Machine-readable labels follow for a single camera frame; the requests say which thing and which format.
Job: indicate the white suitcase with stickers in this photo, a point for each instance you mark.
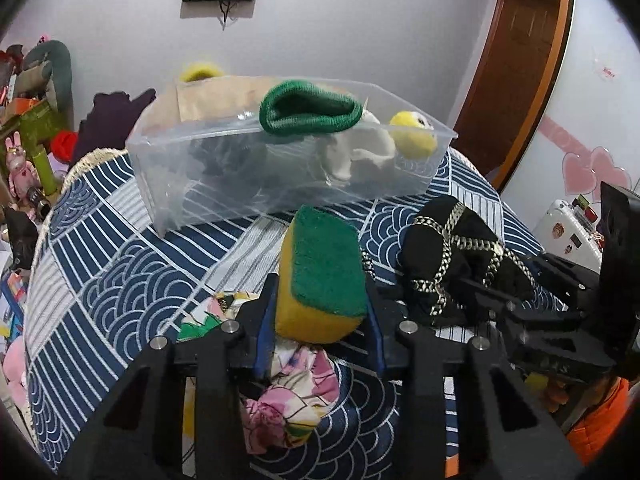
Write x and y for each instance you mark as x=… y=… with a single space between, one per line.
x=569 y=230

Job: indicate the grey-green neck pillow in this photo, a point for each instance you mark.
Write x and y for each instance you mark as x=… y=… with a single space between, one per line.
x=47 y=68

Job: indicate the pink rabbit doll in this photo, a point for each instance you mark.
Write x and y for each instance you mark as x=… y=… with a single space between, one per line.
x=22 y=172

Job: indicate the clear plastic storage bin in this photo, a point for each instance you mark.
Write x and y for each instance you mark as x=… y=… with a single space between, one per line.
x=195 y=174

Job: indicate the yellow plush arch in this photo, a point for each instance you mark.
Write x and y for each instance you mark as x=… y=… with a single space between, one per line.
x=199 y=71

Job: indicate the red plush item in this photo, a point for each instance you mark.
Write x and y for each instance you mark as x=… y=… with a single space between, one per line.
x=62 y=146

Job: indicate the pink plush toy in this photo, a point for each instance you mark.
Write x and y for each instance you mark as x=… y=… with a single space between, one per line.
x=14 y=370

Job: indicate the white sliding door with hearts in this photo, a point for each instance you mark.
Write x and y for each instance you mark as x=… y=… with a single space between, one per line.
x=589 y=132

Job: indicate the black cloth with chain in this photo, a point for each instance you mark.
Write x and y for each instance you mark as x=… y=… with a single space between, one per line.
x=425 y=262

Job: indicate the brown wooden door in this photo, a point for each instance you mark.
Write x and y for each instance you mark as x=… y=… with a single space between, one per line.
x=512 y=84

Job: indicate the green storage box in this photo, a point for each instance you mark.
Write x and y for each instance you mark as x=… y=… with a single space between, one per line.
x=37 y=126

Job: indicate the yellow plush chick toy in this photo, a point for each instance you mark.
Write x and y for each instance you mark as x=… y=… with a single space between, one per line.
x=413 y=135

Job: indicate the beige patchwork blanket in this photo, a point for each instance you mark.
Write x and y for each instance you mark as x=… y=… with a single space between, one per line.
x=227 y=102

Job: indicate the floral patterned cloth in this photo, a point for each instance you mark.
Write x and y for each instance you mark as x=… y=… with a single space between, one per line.
x=303 y=386

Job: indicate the green knitted glove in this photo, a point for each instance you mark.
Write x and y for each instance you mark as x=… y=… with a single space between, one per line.
x=297 y=107

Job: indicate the dark purple garment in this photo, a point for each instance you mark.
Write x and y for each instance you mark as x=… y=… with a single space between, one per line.
x=110 y=121

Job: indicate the white drawstring pouch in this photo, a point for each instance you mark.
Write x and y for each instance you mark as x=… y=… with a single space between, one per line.
x=360 y=153

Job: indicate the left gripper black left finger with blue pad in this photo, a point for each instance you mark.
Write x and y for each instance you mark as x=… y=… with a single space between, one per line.
x=136 y=432

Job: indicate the blue patterned tablecloth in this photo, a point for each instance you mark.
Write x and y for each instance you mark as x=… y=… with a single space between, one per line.
x=105 y=283

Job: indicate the green thermos bottle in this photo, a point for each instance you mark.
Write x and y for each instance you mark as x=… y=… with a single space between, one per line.
x=45 y=173

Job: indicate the black flashlight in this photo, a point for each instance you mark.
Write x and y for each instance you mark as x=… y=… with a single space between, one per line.
x=39 y=202

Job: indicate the yellow green sponge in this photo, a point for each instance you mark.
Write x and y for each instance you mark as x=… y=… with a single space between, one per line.
x=322 y=295

